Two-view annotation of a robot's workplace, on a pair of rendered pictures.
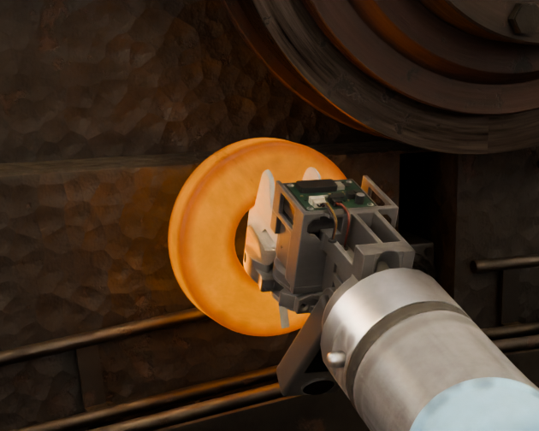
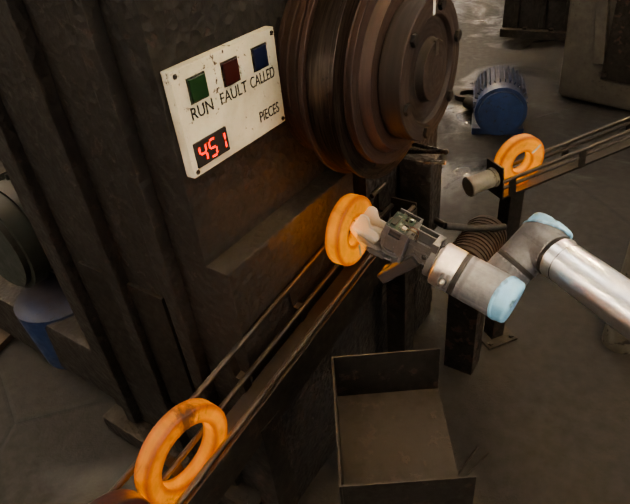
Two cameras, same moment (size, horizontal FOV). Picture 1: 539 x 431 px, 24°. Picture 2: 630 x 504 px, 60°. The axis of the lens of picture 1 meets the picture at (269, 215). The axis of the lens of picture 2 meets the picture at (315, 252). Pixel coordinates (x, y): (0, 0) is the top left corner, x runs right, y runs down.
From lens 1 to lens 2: 0.74 m
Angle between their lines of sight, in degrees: 37
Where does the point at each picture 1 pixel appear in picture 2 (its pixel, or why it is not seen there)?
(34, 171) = (266, 239)
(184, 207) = (335, 236)
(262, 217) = (361, 229)
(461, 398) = (503, 289)
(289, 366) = (388, 276)
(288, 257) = (396, 248)
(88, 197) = (282, 239)
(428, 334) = (477, 269)
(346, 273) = (426, 251)
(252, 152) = (350, 207)
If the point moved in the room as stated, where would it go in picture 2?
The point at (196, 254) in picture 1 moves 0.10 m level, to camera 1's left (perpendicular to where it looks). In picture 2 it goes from (341, 249) to (301, 269)
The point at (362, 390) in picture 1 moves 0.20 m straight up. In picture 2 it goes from (459, 291) to (466, 200)
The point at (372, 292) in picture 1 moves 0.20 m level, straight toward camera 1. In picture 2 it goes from (448, 259) to (530, 318)
